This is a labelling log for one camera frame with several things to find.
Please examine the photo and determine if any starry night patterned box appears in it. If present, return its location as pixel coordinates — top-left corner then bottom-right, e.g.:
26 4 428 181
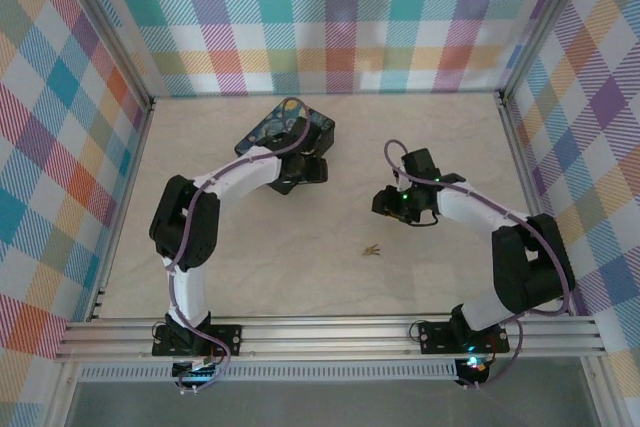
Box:
234 96 336 158

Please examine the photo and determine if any black controller board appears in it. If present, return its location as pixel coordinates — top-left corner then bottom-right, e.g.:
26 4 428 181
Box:
172 359 221 393
452 354 494 388

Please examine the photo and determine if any aluminium table side rail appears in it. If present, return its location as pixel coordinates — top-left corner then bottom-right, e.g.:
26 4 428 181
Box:
87 96 157 323
497 91 576 318

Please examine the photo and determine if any long aluminium mounting rail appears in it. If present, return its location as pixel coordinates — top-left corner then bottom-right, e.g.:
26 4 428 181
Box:
53 315 606 361

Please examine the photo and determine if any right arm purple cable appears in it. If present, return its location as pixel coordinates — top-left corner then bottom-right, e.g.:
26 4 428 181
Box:
383 139 576 391

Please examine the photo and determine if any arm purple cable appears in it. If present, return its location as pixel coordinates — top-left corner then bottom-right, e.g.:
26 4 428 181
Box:
167 96 314 396
383 139 576 391

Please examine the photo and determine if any grey slotted cable duct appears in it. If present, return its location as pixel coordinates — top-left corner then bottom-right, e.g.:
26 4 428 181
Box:
77 359 461 382

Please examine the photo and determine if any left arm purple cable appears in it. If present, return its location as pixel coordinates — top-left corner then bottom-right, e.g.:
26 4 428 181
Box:
167 96 314 396

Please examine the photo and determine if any aluminium frame post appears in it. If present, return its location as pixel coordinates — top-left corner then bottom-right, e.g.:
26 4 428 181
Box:
52 0 156 113
497 0 601 104

